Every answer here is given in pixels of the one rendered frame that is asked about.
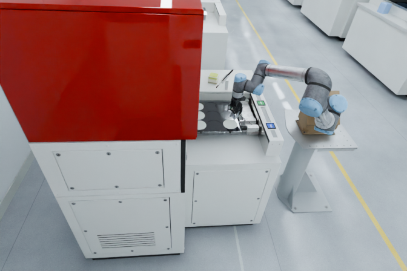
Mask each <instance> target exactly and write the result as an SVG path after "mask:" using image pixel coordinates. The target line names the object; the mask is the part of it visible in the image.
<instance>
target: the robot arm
mask: <svg viewBox="0 0 407 271"><path fill-rule="evenodd" d="M265 76H267V77H275V78H279V79H287V80H294V81H298V82H305V84H306V85H307V87H306V90H305V92H304V94H303V96H302V99H301V101H300V103H299V109H300V111H301V112H303V113H304V114H306V115H307V116H311V117H314V118H315V124H316V125H315V126H314V130H316V131H318V132H322V133H324V134H328V135H332V134H333V132H334V130H335V128H336V125H337V122H338V121H339V118H340V115H341V113H342V112H344V111H345V110H346V109H347V107H348V102H347V100H346V98H345V97H343V96H342V95H339V94H334V95H332V96H329V93H330V91H331V88H332V81H331V78H330V77H329V76H328V74H327V73H326V72H324V71H323V70H321V69H319V68H315V67H309V68H297V67H287V66H281V65H271V63H270V62H269V61H267V60H265V59H261V60H260V61H259V63H258V64H257V67H256V70H255V72H254V74H253V76H252V78H251V80H248V79H247V76H246V75H245V74H243V73H237V74H236V75H235V77H234V83H233V90H232V98H231V102H230V103H229V104H228V107H229V108H228V109H227V111H228V110H230V111H231V114H230V117H232V118H233V119H234V120H236V119H237V118H238V117H239V115H240V114H241V113H242V111H243V107H242V103H241V102H240V101H245V99H246V97H245V96H243V95H244V93H243V92H244V91H246V92H249V93H252V94H255V95H258V96H260V95H261V94H262V93H263V90H264V87H265V86H264V85H263V81H264V79H265Z"/></svg>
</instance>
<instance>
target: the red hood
mask: <svg viewBox="0 0 407 271"><path fill-rule="evenodd" d="M203 26H204V9H203V6H202V2H201V0H0V85H1V87H2V89H3V91H4V93H5V95H6V97H7V99H8V101H9V103H10V105H11V107H12V109H13V111H14V113H15V115H16V117H17V119H18V121H19V123H20V125H21V127H22V129H23V131H24V133H25V136H26V138H27V140H28V142H92V141H128V140H196V138H197V126H198V114H199V92H200V71H201V59H202V38H203Z"/></svg>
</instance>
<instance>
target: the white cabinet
mask: <svg viewBox="0 0 407 271"><path fill-rule="evenodd" d="M280 165H281V163H267V164H244V165H199V166H186V182H185V190H186V193H185V228H194V227H217V226H241V225H253V224H256V223H260V221H261V219H262V216H263V213H264V210H265V208H266V204H267V202H268V199H269V197H270V193H271V191H272V188H273V185H274V182H275V180H276V177H277V174H278V171H279V168H280Z"/></svg>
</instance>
